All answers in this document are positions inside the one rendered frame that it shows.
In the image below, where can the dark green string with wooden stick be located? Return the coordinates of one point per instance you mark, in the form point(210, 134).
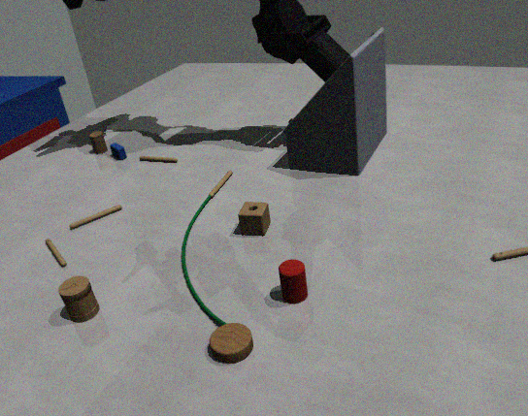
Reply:
point(213, 192)

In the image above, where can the small blue block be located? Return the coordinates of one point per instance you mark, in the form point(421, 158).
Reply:
point(118, 151)

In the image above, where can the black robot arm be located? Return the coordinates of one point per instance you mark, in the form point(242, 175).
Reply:
point(285, 32)

